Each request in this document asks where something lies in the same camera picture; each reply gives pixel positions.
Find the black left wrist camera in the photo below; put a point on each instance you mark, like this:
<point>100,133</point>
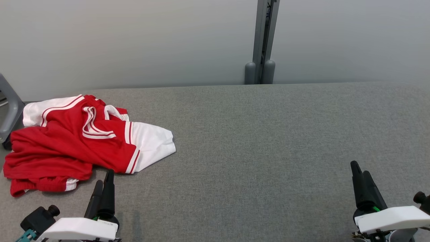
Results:
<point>38,219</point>

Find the grey partition post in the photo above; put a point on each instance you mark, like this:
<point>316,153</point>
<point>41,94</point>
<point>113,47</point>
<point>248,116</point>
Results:
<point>263,33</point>

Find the grey cylindrical post foot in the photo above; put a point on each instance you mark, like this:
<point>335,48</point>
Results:
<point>250,73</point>
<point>268,72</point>

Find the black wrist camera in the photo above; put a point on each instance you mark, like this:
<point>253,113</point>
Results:
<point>38,219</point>
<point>422,200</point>

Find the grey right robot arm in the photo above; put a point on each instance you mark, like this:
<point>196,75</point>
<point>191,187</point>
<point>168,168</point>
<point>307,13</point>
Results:
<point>401,236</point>

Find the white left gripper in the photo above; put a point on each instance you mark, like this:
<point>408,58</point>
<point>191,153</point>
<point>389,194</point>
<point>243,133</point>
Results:
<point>80,229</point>

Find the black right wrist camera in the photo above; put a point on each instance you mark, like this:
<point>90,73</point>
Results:
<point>422,200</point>

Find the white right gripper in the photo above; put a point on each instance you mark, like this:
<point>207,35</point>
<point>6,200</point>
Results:
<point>391,218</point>

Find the red and white t-shirt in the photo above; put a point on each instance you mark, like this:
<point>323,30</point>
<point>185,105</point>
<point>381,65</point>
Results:
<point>63,144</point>

